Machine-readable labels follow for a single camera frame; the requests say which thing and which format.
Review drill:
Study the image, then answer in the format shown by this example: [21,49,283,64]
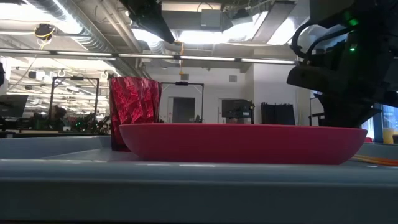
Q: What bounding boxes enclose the orange-handled metal fork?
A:
[353,154,398,163]

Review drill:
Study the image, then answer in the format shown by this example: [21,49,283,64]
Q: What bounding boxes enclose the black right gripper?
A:
[286,39,398,128]

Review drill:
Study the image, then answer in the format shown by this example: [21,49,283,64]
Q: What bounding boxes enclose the black partition panels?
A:
[261,102,296,126]

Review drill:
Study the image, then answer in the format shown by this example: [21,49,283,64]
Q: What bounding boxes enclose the yellow ceiling cord reel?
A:
[33,22,57,42]

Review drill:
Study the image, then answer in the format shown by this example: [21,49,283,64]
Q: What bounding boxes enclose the black wall monitor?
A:
[221,98,255,119]

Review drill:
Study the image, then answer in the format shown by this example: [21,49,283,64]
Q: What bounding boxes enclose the yellow bin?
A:
[382,128,395,144]

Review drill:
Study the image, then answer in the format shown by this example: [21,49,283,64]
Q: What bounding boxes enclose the orange-handled metal spoon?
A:
[350,157,398,167]

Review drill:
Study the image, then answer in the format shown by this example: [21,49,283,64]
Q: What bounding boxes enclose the blue-grey plastic tray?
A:
[0,135,398,223]

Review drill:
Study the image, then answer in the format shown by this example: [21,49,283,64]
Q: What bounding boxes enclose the black rig frame with camera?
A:
[160,81,205,124]

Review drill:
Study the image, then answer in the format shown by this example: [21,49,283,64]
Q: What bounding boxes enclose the person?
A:
[49,105,68,125]

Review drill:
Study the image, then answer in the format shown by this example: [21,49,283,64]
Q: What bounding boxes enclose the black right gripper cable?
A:
[290,19,346,60]

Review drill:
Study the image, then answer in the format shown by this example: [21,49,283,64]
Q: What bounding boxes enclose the yellow hanging cord with tag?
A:
[178,42,185,76]

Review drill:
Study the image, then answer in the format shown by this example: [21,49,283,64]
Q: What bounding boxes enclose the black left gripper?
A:
[119,0,176,45]

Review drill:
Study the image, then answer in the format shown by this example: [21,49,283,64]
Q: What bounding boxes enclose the red round plate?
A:
[119,123,368,166]

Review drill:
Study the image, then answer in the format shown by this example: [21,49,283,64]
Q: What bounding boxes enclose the dark computer monitor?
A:
[0,95,29,118]

